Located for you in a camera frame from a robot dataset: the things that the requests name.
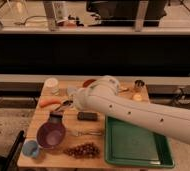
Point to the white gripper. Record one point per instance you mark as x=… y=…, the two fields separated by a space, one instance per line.
x=73 y=100

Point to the black dish brush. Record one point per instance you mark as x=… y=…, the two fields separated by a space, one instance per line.
x=56 y=115

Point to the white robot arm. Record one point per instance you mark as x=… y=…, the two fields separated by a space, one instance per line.
x=102 y=96

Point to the purple bowl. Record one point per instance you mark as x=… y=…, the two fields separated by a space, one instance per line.
x=49 y=135

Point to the orange carrot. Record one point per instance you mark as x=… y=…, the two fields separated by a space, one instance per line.
x=47 y=102

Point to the black rectangular block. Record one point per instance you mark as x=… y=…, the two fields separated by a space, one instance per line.
x=87 y=116

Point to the silver fork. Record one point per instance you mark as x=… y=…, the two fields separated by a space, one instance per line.
x=78 y=133

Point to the bunch of dark grapes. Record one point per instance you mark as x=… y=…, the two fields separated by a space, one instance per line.
x=86 y=150

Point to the light blue cup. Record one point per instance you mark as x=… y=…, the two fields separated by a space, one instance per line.
x=31 y=149

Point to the green plastic tray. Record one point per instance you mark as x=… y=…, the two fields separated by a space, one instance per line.
x=129 y=145

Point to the small metal cup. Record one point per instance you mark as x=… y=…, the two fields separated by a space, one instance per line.
x=138 y=85

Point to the black chair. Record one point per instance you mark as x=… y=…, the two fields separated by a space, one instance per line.
x=6 y=161

